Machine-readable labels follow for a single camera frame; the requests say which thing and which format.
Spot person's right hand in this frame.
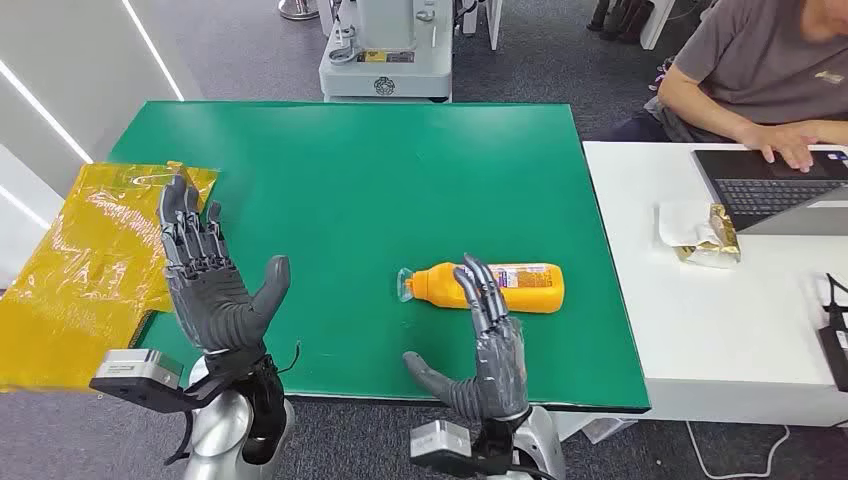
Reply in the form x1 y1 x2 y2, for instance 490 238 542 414
737 120 824 174

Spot white floor cable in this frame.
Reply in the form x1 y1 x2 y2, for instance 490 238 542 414
685 421 792 480

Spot orange plastic bottle clear cap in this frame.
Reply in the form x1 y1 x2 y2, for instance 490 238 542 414
396 262 566 315

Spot yellow plastic bag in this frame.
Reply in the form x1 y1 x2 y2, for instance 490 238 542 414
0 160 221 393

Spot white machine base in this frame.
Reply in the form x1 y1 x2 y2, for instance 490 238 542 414
318 0 456 104

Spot white table foot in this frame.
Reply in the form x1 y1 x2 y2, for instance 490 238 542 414
555 410 641 446

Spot gold foil wrapper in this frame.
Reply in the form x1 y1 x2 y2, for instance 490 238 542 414
672 203 743 270

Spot black power adapter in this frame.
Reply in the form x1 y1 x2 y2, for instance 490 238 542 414
817 311 848 393

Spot green table mat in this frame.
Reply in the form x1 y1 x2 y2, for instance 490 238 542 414
109 100 653 413

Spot chrome round stand base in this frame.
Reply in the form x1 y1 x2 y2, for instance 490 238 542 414
277 0 321 22

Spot person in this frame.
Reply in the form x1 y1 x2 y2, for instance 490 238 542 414
592 0 848 175

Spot black shoes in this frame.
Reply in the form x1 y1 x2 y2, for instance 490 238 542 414
586 0 657 45

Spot white furniture panel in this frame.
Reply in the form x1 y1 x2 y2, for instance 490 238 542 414
639 0 677 52

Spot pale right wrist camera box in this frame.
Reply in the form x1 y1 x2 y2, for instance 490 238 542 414
409 420 476 480

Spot dark grey laptop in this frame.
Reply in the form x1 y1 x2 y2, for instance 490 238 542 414
691 148 848 238

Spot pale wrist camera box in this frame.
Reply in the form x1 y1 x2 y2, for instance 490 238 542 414
89 348 185 407
409 420 476 480

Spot black adapter cable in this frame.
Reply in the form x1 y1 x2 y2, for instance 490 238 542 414
824 272 848 314

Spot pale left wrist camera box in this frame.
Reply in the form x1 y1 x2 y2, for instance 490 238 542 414
89 348 185 407

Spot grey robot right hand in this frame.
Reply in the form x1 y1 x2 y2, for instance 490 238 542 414
402 253 531 423

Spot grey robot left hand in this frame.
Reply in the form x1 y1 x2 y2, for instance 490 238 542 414
156 174 293 362

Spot white paper napkin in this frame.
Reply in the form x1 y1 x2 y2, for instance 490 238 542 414
657 200 721 250

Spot white table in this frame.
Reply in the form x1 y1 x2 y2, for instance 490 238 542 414
582 140 848 429

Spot white post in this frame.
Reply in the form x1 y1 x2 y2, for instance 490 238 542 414
461 0 505 52

